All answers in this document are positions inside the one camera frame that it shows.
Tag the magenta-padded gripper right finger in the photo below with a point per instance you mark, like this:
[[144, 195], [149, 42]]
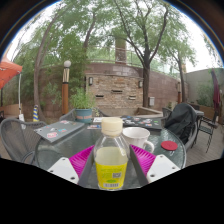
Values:
[[145, 159]]

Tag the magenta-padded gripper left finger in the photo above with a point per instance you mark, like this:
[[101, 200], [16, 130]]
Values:
[[80, 160]]

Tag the orange parasol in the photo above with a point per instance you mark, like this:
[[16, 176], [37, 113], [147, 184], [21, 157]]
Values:
[[8, 71]]

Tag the wall lantern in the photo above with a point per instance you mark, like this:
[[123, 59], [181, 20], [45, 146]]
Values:
[[90, 81], [140, 84]]

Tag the wooden lamp post with globe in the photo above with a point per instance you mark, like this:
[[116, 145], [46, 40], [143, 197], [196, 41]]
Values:
[[65, 96]]

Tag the black metal chair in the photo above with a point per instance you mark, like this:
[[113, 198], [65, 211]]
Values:
[[208, 128]]

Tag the clear bottle with yellow label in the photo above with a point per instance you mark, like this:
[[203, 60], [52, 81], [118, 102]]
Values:
[[111, 166]]

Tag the blue sticker card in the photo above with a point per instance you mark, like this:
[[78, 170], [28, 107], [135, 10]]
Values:
[[94, 127]]

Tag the grey wall box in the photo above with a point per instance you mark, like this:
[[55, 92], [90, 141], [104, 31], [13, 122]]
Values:
[[151, 101]]

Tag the potted plant in teal pot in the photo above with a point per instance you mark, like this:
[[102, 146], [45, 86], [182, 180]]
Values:
[[83, 115]]

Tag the black backpack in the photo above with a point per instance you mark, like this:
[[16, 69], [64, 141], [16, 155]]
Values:
[[181, 121]]

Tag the grey laptop with stickers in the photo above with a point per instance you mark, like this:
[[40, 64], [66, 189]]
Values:
[[60, 130]]

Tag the white sticker sheet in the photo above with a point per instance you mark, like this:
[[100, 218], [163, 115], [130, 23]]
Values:
[[97, 120]]

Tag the white mug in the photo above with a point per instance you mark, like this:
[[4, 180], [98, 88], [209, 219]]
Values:
[[136, 136]]

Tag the large dark forked tree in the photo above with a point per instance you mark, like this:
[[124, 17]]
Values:
[[146, 86]]

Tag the leaning slender tree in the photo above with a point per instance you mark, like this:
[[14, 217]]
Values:
[[36, 83]]

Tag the thin tree by wall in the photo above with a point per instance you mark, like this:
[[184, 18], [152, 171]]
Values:
[[182, 80]]

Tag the flat round red coaster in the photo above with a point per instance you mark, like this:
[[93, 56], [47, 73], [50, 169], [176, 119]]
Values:
[[169, 145]]

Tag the blue yellow striped cone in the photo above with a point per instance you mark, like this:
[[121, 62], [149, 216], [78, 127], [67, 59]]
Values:
[[35, 115]]

